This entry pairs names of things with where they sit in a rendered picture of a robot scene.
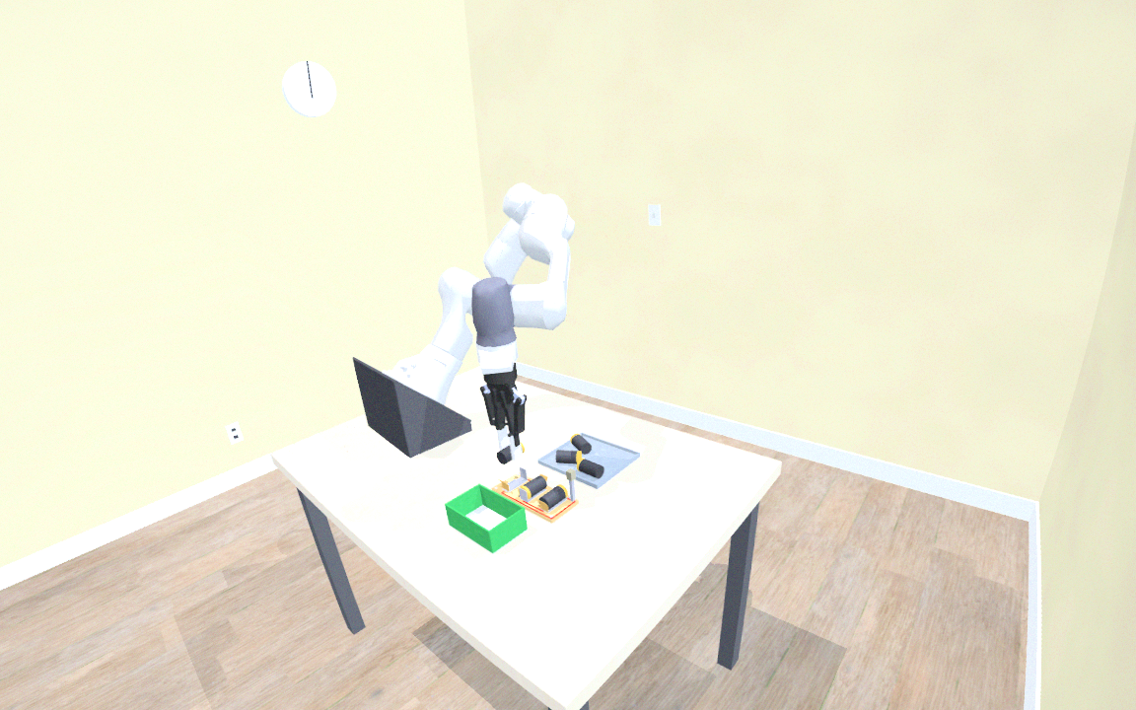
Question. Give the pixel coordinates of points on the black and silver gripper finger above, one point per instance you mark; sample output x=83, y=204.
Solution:
x=515, y=412
x=493, y=407

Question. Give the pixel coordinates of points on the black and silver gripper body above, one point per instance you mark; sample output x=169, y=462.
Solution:
x=503, y=382

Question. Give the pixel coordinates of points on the green open-top box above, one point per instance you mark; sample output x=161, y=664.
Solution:
x=477, y=514

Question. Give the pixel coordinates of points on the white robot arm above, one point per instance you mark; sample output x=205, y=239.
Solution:
x=537, y=230

